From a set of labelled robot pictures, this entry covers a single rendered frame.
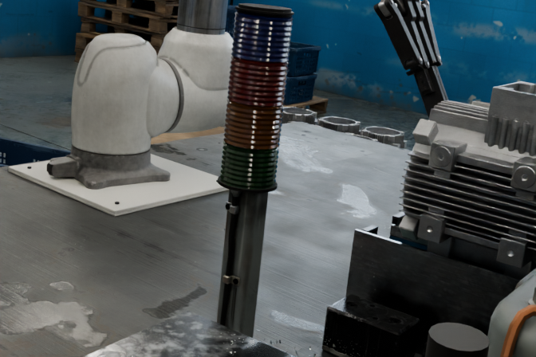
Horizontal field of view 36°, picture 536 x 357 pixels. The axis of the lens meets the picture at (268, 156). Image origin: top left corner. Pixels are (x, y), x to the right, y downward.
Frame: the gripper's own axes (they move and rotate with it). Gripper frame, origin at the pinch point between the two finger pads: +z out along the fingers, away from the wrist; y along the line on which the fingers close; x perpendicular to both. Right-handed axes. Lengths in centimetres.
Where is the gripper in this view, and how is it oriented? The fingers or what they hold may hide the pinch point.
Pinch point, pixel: (433, 93)
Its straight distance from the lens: 115.1
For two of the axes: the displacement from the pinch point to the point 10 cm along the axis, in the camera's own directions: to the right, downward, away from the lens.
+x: -7.5, 2.9, 5.9
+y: 5.8, -1.4, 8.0
